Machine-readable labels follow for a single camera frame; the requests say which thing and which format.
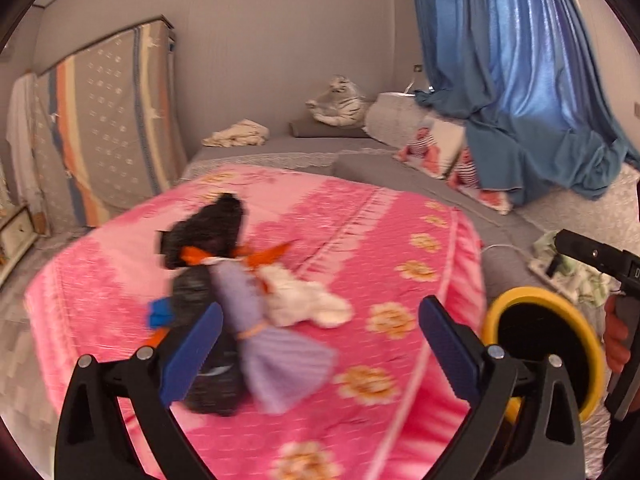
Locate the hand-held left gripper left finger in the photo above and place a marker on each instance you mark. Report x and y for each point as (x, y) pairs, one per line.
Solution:
(192, 355)

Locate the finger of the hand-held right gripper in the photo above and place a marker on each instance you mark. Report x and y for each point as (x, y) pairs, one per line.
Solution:
(590, 252)

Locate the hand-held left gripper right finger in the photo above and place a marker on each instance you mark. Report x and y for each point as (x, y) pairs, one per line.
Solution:
(450, 340)

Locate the yellow-rimmed black bin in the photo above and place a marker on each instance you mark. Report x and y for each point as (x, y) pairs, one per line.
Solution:
(491, 320)

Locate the black garment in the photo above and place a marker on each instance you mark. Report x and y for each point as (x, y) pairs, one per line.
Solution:
(200, 287)

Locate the purple sock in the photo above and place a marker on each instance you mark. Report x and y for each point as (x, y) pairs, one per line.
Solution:
(280, 360)

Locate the orange and blue cloth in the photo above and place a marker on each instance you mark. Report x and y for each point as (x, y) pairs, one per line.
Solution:
(192, 256)

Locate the person's right hand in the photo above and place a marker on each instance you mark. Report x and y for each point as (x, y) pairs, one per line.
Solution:
(616, 335)

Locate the green floral cloth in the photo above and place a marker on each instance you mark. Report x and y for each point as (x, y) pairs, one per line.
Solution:
(585, 285)

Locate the orange crumpled scrap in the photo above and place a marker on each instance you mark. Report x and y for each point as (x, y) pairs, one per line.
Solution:
(160, 337)

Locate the grey lace cover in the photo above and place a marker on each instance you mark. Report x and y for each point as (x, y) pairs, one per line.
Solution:
(575, 215)
(260, 162)

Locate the white power strip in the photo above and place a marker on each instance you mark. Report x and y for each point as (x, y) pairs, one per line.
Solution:
(540, 269)

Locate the white sock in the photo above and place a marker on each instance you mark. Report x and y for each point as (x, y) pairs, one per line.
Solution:
(300, 300)

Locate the pink floral blanket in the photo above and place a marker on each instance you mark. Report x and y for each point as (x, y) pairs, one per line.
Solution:
(350, 260)

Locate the grey floor sofa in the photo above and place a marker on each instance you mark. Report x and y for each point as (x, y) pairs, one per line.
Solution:
(400, 180)

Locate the blue curtain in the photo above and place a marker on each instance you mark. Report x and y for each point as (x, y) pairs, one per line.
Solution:
(500, 60)

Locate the wooden cabinet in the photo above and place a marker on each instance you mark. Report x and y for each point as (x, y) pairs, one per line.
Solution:
(17, 232)

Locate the cream crumpled cloth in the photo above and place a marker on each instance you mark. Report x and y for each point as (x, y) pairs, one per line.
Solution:
(235, 134)

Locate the lace-covered cushion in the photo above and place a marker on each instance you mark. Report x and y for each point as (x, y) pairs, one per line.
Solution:
(395, 115)

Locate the grey pillow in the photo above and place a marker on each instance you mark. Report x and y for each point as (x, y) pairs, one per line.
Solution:
(320, 131)

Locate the striped upright mattress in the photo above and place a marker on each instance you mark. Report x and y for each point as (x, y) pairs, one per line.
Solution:
(110, 120)

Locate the plush tiger toy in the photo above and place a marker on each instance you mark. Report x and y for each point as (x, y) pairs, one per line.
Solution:
(345, 102)

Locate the white hanging cloth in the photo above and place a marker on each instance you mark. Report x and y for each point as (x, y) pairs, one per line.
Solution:
(22, 135)

